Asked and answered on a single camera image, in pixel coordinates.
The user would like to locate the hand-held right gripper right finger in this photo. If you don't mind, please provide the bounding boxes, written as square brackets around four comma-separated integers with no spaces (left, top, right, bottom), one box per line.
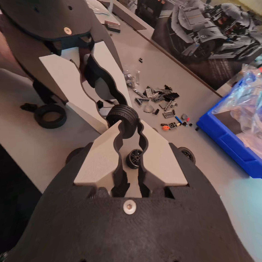
[139,119,188,197]

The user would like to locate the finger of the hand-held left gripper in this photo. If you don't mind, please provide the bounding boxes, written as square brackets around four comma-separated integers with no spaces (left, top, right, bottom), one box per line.
[89,40,133,108]
[39,54,109,133]

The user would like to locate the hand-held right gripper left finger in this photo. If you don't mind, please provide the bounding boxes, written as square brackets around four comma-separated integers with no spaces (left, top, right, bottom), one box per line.
[74,120,123,195]

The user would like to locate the black spoked rim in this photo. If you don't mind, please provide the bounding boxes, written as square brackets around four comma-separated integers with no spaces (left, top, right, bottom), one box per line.
[178,147,196,164]
[126,149,144,169]

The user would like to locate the pile of grey lego pieces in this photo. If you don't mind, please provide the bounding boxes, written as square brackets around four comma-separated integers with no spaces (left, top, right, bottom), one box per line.
[134,84,199,131]

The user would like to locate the lego set box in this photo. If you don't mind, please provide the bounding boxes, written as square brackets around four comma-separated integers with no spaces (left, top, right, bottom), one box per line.
[151,0,262,90]

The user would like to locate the clear bag of small parts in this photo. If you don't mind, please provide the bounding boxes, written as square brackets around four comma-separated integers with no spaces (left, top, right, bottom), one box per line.
[123,64,142,87]

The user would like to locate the black connector piece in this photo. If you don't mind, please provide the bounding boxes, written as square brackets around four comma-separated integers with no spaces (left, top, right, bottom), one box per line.
[20,103,38,112]

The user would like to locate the blue storage bin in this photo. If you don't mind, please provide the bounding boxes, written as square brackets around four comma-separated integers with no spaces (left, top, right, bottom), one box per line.
[196,78,262,178]

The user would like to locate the crumpled clear plastic bags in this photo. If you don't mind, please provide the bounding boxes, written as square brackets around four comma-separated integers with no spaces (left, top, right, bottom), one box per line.
[212,63,262,148]

